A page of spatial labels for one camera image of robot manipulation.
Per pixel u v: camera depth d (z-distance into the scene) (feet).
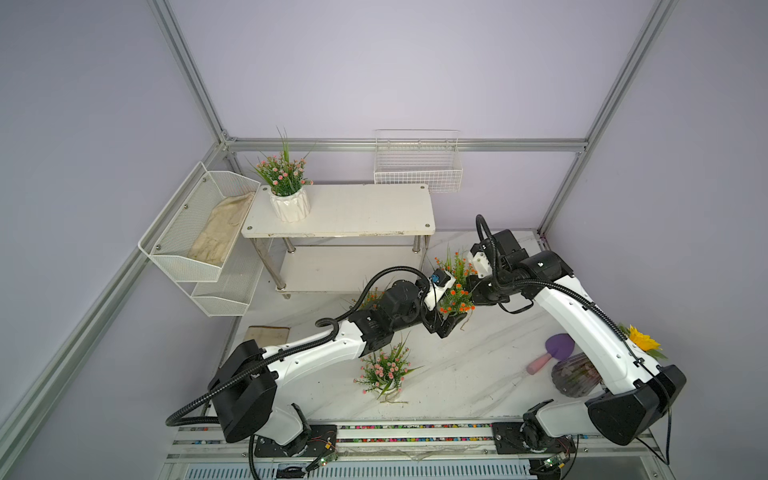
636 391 1.27
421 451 2.40
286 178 2.13
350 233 2.43
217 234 2.57
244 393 1.36
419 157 3.05
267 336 3.00
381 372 2.30
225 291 2.92
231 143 2.98
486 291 2.12
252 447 2.32
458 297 2.09
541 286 1.59
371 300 2.00
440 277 2.05
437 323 2.17
